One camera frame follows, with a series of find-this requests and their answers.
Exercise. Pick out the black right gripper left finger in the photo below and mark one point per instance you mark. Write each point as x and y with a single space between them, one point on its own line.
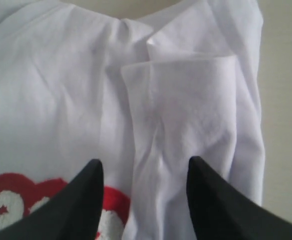
73 214

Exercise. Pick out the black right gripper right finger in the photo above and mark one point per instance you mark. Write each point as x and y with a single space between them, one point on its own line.
219 212

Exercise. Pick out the white shirt with red print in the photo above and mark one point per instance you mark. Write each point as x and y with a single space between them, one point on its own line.
143 96

